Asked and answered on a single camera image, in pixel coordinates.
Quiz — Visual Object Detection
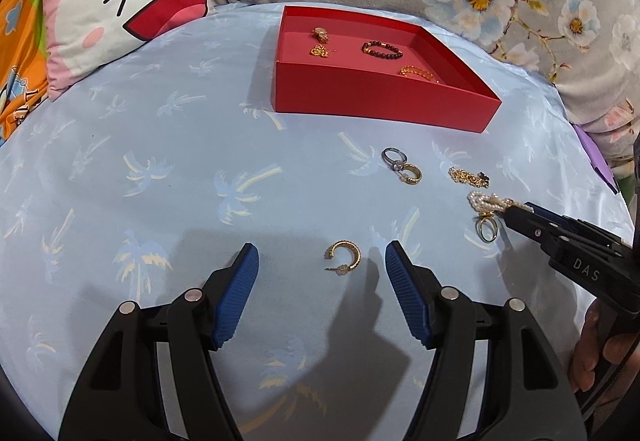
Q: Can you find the gold ring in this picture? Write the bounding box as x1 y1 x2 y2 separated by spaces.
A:
473 213 500 244

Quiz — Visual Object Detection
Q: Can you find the gold wrist watch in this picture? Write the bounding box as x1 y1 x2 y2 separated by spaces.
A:
312 27 329 43

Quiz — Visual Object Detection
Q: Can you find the light blue palm sheet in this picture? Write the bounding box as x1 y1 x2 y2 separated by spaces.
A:
1 4 634 440

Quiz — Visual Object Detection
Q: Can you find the black and gold bead bracelet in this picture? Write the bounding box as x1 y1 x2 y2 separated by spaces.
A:
361 39 404 62

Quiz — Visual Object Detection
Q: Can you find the gold chain black clover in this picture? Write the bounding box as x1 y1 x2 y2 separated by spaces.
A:
448 167 490 188

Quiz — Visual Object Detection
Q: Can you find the silver hoop earring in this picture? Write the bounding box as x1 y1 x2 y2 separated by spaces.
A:
381 147 408 172

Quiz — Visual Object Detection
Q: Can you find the white pearl bracelet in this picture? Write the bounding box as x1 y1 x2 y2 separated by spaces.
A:
467 190 516 214

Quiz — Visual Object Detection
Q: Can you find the gold cuff bangle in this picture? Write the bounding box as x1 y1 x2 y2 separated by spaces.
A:
398 65 439 83

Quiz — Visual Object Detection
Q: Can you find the colourful cartoon bed sheet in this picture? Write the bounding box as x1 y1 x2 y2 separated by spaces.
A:
1 0 48 142

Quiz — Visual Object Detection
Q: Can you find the person right hand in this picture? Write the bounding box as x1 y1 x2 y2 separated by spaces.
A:
567 299 639 413

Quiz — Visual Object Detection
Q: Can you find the red open tray box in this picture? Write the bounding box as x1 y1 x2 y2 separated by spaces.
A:
271 5 501 133

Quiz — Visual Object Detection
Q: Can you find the gold hoop earring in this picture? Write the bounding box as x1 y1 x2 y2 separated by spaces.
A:
324 239 362 276
398 162 423 185

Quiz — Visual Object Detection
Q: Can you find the purple object at edge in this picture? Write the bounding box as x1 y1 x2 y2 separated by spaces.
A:
573 124 620 194

